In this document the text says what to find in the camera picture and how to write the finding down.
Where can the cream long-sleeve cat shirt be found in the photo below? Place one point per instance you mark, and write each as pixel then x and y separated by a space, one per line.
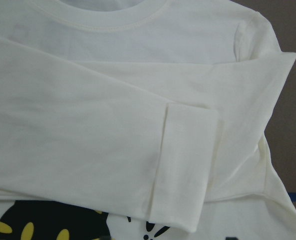
pixel 140 120

